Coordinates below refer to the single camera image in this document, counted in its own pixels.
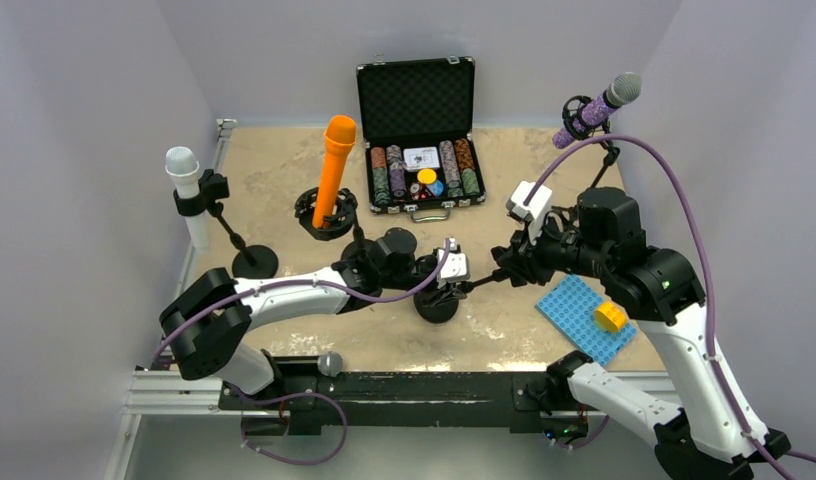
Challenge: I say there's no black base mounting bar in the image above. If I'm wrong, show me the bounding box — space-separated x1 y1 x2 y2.
219 357 600 441

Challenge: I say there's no purple glitter microphone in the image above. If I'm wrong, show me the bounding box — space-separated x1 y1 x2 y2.
552 72 643 149

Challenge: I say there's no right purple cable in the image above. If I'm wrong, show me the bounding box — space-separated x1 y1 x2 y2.
523 133 816 480

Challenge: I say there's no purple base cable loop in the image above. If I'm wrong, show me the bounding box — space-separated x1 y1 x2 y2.
222 384 350 466

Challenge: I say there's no black left microphone stand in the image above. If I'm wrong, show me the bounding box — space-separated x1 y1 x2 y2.
199 169 279 279

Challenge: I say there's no black silver-mesh microphone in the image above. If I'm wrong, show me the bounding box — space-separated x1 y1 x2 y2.
316 351 344 378

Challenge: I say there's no black clip microphone stand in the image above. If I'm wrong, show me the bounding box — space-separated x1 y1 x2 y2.
413 282 467 324

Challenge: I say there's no blue building baseplate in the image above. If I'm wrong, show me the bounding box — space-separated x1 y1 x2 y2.
535 275 637 366

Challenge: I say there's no black poker chip case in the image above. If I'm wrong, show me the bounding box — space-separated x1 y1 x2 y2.
356 56 487 215

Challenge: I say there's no yellow building brick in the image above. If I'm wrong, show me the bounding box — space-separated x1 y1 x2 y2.
593 301 628 334

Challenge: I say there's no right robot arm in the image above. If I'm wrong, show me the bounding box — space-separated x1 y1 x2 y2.
491 187 790 479

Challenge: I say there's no orange microphone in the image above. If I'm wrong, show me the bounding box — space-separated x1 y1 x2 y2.
312 115 357 228

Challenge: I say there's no black right tripod stand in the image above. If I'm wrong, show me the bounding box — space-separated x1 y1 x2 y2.
562 95 620 188

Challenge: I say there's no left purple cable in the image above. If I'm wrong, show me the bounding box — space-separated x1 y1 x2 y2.
149 246 452 369

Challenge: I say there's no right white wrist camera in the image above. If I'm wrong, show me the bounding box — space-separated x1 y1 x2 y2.
506 181 553 245

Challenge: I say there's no black shock-mount microphone stand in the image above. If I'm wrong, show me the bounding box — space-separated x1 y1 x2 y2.
294 188 379 268

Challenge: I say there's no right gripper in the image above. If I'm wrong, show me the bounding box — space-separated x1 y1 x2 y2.
498 208 608 283

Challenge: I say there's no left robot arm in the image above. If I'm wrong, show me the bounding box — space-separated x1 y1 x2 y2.
156 228 470 409

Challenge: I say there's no white microphone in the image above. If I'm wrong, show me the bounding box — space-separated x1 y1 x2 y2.
165 146 210 253

